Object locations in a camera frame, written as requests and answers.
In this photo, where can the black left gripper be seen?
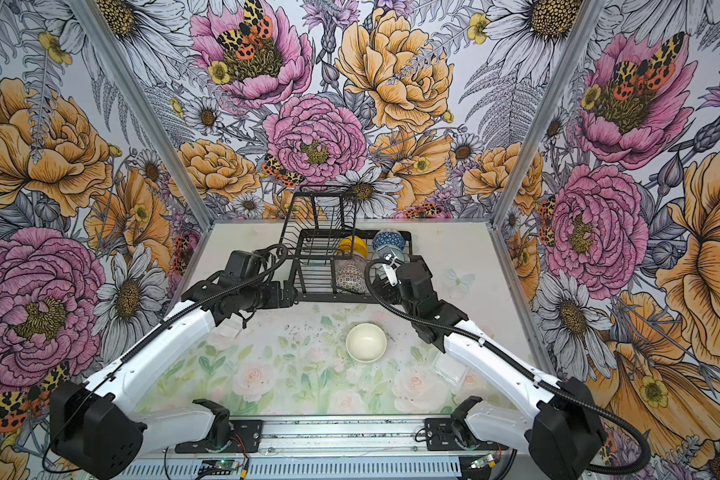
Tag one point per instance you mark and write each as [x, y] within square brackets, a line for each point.
[274, 300]

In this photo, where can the black wire dish rack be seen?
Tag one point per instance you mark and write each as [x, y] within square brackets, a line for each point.
[316, 220]

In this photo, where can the dotted pattern bowl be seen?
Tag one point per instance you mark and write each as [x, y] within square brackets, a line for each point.
[350, 277]

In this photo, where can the cream white bowl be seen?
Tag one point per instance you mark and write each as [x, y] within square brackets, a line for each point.
[366, 343]

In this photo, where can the pink striped bowl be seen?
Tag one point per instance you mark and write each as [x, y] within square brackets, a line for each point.
[355, 258]

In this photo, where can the light green bowl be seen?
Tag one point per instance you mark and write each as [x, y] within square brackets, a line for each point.
[389, 255]

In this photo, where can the clear plastic container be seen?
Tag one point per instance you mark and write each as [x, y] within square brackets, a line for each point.
[450, 370]

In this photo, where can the yellow bowl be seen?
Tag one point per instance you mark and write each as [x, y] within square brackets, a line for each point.
[353, 245]

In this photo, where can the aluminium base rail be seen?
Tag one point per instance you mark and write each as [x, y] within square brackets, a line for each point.
[351, 447]

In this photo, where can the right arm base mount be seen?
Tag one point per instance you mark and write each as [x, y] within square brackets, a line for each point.
[452, 433]

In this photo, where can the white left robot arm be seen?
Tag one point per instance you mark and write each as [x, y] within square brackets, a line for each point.
[95, 425]

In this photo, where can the blue triangle patterned bowl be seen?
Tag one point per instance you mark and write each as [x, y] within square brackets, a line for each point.
[388, 238]

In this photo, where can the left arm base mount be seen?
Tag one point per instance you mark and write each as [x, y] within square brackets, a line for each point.
[226, 435]

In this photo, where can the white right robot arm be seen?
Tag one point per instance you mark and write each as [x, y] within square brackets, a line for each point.
[554, 422]

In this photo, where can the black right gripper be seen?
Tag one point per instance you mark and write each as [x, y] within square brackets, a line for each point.
[385, 289]

